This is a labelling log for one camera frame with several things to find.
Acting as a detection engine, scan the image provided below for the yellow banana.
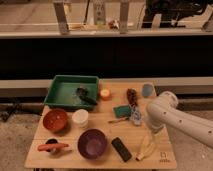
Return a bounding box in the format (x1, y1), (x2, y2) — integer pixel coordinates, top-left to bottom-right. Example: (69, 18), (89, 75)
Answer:
(136, 132), (156, 161)

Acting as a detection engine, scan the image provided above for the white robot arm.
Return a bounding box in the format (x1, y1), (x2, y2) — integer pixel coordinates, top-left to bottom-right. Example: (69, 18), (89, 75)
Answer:
(146, 91), (213, 148)

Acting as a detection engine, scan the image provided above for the green plastic tray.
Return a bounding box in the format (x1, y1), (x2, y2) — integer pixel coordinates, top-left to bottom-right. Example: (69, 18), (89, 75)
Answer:
(44, 75), (99, 110)

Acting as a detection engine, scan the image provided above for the wooden spoon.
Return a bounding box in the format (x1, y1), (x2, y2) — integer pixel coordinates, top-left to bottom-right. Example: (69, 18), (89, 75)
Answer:
(108, 117), (129, 124)

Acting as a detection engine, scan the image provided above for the green sponge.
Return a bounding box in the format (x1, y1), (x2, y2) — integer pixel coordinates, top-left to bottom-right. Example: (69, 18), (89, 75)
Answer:
(113, 105), (131, 118)

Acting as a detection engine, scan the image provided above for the black rectangular block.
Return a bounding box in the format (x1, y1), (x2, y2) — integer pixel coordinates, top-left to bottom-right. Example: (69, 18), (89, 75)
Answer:
(111, 137), (132, 162)

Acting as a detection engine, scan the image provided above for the blue grey cup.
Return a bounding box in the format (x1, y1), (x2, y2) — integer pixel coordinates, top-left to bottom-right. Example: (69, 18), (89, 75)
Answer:
(142, 84), (154, 98)

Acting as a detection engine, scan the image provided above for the purple bowl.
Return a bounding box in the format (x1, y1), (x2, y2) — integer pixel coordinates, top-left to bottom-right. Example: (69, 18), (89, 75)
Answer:
(77, 129), (108, 160)

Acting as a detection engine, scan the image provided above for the orange round fruit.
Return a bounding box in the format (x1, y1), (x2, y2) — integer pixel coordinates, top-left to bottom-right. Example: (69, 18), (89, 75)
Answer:
(100, 89), (111, 100)

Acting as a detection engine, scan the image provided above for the white cup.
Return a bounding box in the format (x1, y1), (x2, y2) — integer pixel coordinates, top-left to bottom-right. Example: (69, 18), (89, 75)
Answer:
(72, 109), (89, 128)

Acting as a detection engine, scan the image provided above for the black ladle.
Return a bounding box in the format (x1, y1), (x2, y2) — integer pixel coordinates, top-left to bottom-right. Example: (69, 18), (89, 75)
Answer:
(76, 87), (97, 105)

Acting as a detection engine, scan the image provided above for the red bowl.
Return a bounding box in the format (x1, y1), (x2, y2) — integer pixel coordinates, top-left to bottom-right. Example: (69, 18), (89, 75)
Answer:
(43, 109), (68, 132)

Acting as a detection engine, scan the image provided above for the small black cup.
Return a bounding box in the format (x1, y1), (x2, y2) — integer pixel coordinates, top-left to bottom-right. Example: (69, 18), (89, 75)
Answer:
(45, 138), (58, 153)

